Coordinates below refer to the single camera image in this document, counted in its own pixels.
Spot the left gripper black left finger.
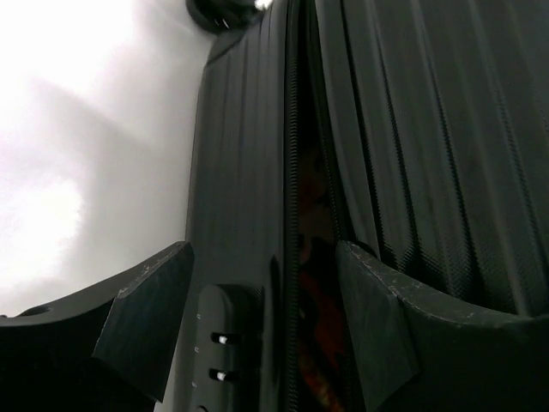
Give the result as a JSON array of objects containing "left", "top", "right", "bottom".
[{"left": 1, "top": 242, "right": 194, "bottom": 411}]

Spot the red cartoon print cloth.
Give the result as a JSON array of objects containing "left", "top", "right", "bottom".
[{"left": 297, "top": 237, "right": 347, "bottom": 411}]

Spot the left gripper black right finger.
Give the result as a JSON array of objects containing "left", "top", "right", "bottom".
[{"left": 336, "top": 241, "right": 548, "bottom": 411}]

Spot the black hard-shell suitcase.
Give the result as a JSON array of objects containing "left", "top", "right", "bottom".
[{"left": 177, "top": 1, "right": 548, "bottom": 411}]

